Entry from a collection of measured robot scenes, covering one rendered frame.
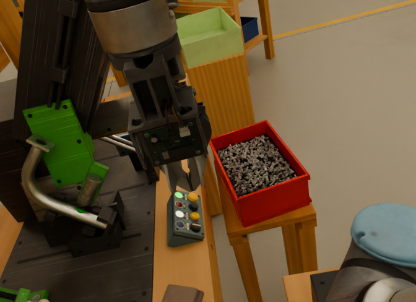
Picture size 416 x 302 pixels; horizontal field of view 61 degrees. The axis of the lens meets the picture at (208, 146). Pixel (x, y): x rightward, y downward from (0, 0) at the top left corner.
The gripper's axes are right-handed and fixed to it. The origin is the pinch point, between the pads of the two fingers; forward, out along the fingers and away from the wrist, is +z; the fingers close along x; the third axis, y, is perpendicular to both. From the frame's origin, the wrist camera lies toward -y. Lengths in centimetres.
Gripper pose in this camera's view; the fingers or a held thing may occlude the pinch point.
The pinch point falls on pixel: (189, 179)
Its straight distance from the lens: 48.5
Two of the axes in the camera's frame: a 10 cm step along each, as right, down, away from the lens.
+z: 2.1, 7.9, 5.8
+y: 1.3, 5.6, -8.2
